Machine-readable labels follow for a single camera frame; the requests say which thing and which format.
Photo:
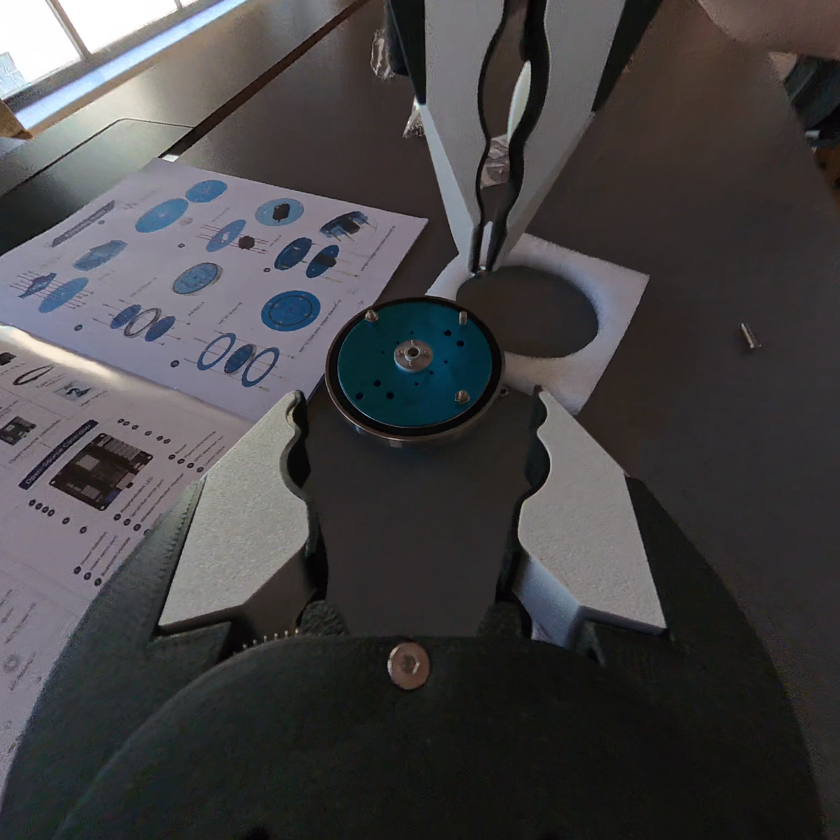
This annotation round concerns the person's blue jeans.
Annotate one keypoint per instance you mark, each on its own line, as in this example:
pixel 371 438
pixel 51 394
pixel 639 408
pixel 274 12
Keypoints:
pixel 814 92

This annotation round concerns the large window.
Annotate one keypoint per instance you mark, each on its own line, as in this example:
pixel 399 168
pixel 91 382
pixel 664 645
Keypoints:
pixel 98 26

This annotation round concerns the person's right forearm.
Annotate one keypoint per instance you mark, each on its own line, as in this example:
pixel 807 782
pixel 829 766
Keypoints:
pixel 768 23

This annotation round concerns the assembly sheet with blue circles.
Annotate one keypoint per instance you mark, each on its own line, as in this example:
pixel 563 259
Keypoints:
pixel 164 262

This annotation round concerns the white foam pad with hole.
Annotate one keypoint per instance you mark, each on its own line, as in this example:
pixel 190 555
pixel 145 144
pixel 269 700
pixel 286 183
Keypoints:
pixel 610 289

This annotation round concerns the blue round turntable disc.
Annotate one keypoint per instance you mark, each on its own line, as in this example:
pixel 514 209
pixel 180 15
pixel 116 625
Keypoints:
pixel 426 387

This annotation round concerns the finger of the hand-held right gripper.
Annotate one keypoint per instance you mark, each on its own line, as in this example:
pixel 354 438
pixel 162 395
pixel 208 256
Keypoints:
pixel 453 65
pixel 564 118

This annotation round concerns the manual sheet with board pictures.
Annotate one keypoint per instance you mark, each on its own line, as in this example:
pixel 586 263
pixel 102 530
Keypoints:
pixel 184 420

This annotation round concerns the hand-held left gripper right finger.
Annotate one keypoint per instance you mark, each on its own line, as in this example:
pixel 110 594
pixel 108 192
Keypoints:
pixel 577 525

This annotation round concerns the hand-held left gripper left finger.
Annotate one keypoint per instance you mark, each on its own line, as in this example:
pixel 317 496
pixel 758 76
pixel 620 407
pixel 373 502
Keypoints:
pixel 243 525

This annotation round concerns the small clear screw bag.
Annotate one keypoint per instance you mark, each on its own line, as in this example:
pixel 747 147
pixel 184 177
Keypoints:
pixel 497 164
pixel 382 56
pixel 415 127

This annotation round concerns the small metal screw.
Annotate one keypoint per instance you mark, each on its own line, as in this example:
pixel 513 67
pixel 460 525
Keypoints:
pixel 748 336

